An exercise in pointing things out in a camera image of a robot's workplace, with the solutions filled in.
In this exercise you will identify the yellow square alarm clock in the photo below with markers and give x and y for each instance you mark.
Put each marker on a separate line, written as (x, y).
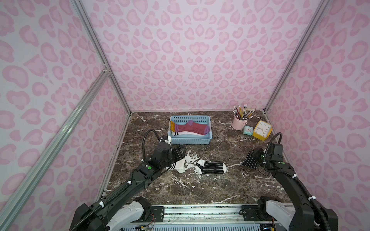
(262, 130)

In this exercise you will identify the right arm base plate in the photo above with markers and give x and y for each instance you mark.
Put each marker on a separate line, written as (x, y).
(257, 212)

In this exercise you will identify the maroon purple sock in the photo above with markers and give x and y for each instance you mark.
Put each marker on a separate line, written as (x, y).
(190, 126)

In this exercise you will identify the aluminium front rail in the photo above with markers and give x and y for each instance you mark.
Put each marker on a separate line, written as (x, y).
(186, 214)

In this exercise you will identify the black striped sock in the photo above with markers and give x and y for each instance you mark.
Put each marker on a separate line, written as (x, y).
(205, 167)
(254, 158)

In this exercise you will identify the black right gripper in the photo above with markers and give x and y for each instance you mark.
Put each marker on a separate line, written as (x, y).
(257, 159)

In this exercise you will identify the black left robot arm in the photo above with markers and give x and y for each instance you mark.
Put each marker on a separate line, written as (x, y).
(97, 216)

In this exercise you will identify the light blue plastic basket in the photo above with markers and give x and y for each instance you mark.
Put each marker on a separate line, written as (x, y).
(182, 120)

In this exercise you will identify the pink pencil cup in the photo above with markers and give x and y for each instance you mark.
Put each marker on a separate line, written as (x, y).
(238, 124)

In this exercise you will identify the small teal cube clock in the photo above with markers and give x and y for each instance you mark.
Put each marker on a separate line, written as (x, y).
(247, 130)

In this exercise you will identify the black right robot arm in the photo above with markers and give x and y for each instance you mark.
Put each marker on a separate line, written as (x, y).
(309, 214)

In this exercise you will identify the aluminium frame strut left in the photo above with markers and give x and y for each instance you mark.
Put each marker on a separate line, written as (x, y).
(19, 198)

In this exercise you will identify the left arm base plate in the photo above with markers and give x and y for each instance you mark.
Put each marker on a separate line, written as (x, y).
(149, 211)

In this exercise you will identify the bundle of coloured pencils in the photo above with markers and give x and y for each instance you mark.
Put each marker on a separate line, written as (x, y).
(242, 112)

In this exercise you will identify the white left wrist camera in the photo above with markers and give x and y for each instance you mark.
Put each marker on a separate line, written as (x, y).
(167, 139)

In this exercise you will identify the white sock with black bands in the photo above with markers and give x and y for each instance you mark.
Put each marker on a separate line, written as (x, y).
(179, 166)

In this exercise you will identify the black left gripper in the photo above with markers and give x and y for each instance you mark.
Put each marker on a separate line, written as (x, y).
(176, 154)

